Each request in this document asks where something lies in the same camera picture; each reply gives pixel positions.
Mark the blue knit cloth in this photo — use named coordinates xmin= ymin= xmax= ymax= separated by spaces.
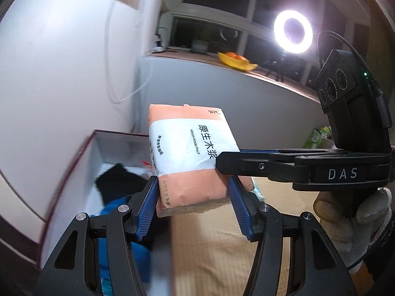
xmin=99 ymin=193 xmax=155 ymax=296

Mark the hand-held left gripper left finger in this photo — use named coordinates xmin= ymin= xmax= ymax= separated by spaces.
xmin=32 ymin=175 xmax=159 ymax=296

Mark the orange tissue pack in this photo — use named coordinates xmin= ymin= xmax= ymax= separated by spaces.
xmin=147 ymin=103 xmax=255 ymax=218

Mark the white cable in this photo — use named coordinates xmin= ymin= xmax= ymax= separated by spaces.
xmin=105 ymin=0 xmax=155 ymax=103

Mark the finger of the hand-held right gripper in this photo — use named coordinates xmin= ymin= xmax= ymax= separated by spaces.
xmin=215 ymin=149 xmax=311 ymax=182

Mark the person's right hand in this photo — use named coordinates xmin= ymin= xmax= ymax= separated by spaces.
xmin=313 ymin=188 xmax=392 ymax=262

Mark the white storage box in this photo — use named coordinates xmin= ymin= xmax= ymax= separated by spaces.
xmin=37 ymin=129 xmax=155 ymax=296

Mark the black tripod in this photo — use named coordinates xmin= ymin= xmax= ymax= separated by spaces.
xmin=265 ymin=52 xmax=294 ymax=81

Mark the green paper bag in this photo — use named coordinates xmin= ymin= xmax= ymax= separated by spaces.
xmin=304 ymin=126 xmax=334 ymax=150

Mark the ring light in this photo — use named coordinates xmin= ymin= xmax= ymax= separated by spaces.
xmin=273 ymin=10 xmax=313 ymax=54

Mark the black glove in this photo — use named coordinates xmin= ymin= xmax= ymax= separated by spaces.
xmin=96 ymin=163 xmax=149 ymax=205

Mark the yellow fruit bowl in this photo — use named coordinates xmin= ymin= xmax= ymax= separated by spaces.
xmin=217 ymin=52 xmax=258 ymax=73

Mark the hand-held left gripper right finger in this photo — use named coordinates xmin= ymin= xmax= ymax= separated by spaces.
xmin=228 ymin=176 xmax=360 ymax=296

